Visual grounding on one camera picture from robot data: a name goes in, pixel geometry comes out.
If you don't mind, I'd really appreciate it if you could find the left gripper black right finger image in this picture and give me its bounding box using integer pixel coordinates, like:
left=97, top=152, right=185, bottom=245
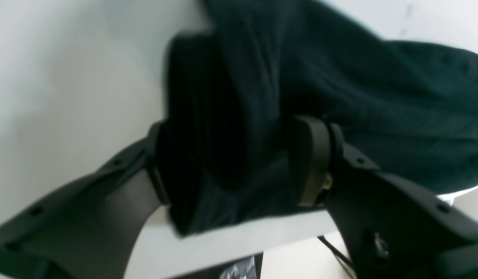
left=290, top=115, right=478, bottom=279

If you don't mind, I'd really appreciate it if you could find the black printed T-shirt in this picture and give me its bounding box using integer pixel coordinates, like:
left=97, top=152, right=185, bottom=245
left=156, top=0, right=478, bottom=236

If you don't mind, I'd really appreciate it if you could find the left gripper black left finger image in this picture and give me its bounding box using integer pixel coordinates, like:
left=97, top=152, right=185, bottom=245
left=0, top=121, right=170, bottom=279

